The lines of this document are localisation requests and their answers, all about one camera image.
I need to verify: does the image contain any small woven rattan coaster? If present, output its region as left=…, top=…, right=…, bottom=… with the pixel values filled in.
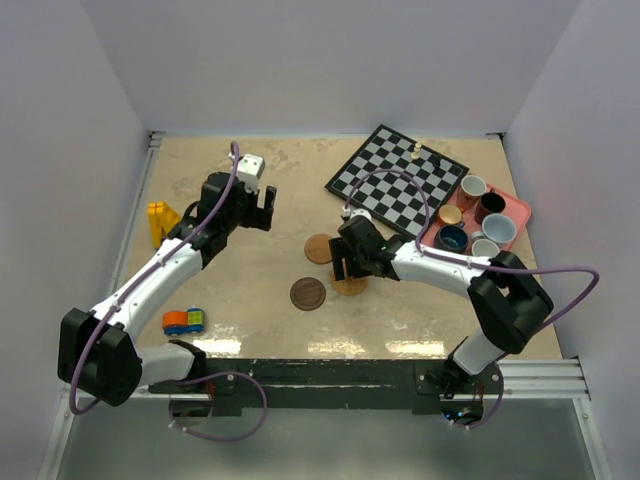
left=331, top=274, right=368, bottom=296

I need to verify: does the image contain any copper orange cup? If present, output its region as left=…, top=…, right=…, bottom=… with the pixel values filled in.
left=437, top=204, right=465, bottom=228

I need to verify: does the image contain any light wooden coaster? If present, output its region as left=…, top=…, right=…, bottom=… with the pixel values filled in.
left=304, top=233, right=332, bottom=265

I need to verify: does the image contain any grey white mug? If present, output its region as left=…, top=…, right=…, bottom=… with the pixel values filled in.
left=470, top=231, right=500, bottom=258

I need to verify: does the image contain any black white chessboard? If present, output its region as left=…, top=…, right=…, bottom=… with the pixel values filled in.
left=325, top=125, right=469, bottom=237

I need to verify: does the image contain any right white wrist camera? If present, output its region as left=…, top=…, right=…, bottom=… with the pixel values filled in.
left=340, top=207, right=372, bottom=222

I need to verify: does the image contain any orange toy car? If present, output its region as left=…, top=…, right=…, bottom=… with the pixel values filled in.
left=162, top=307, right=206, bottom=336

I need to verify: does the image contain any dark blue cup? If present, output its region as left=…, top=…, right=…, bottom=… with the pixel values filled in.
left=434, top=226, right=469, bottom=254

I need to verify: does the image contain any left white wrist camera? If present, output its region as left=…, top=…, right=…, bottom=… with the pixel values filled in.
left=225, top=152, right=265, bottom=194

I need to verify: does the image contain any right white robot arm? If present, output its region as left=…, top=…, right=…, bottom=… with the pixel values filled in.
left=329, top=215, right=554, bottom=396

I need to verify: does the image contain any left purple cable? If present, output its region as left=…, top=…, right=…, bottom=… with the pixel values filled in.
left=68, top=141, right=270, bottom=442

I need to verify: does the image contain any white floral mug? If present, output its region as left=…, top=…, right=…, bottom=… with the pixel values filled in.
left=456, top=175, right=487, bottom=211

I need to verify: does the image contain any aluminium front rail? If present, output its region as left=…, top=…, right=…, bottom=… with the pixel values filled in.
left=63, top=356, right=594, bottom=401

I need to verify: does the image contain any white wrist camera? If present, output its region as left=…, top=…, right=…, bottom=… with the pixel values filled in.
left=225, top=152, right=265, bottom=194
left=340, top=207, right=372, bottom=222

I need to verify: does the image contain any aluminium left rail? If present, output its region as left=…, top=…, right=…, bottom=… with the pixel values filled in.
left=106, top=131, right=166, bottom=306

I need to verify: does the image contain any aluminium rail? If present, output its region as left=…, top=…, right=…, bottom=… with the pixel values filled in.
left=63, top=356, right=594, bottom=401
left=106, top=131, right=166, bottom=306

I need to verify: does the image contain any pink plastic tray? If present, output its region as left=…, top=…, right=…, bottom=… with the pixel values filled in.
left=421, top=184, right=532, bottom=251

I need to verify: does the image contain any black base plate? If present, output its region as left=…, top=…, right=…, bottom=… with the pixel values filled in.
left=148, top=357, right=503, bottom=418

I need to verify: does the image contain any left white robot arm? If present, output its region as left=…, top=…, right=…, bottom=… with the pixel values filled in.
left=57, top=172, right=277, bottom=406

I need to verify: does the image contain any yellow toy block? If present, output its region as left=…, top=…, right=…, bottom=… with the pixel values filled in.
left=147, top=202, right=181, bottom=249

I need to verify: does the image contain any light blue cup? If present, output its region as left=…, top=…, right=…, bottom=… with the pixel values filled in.
left=482, top=213, right=518, bottom=247

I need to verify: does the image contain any white chess piece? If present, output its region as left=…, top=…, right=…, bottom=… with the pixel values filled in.
left=411, top=142, right=422, bottom=160

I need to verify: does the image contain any black maroon cup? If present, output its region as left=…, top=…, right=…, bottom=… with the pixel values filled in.
left=474, top=191, right=506, bottom=225

